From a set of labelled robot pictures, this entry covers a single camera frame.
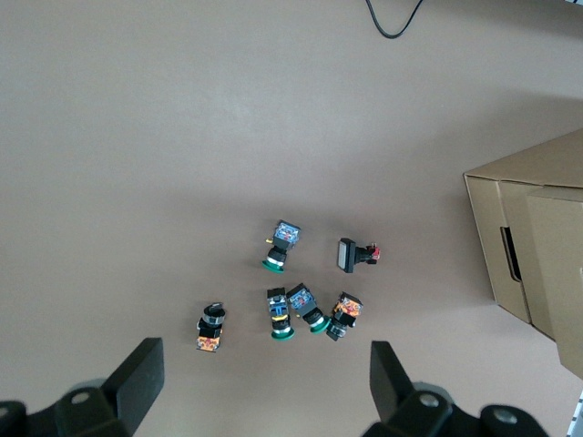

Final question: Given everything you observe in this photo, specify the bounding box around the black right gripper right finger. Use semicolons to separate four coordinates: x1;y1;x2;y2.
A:
362;340;547;437

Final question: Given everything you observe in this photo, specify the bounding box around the black looped cable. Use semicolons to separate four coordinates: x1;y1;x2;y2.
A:
365;0;423;40

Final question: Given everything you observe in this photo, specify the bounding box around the brown cardboard box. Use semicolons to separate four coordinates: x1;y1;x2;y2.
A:
463;128;583;381

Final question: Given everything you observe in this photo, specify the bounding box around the green button yellow blue block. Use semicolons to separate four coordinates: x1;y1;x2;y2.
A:
266;286;296;341

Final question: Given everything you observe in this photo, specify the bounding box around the black rectangular white-faced button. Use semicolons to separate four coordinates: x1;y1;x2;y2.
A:
337;237;382;275

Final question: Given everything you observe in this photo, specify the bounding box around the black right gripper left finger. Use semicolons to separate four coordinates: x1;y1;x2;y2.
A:
0;337;165;437

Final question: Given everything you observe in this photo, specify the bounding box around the green button blue contact block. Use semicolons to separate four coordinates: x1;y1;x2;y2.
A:
285;282;331;334
261;219;303;273

